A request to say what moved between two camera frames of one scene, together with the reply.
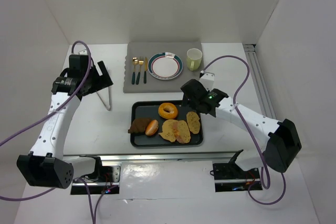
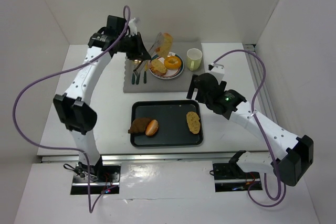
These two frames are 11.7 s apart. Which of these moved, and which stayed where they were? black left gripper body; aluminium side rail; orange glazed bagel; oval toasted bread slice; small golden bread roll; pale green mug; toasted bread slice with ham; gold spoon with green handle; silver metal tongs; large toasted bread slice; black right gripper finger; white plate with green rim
Moved: orange glazed bagel; black right gripper finger; large toasted bread slice; toasted bread slice with ham; black left gripper body; silver metal tongs
Stayed: gold spoon with green handle; pale green mug; white plate with green rim; aluminium side rail; oval toasted bread slice; small golden bread roll
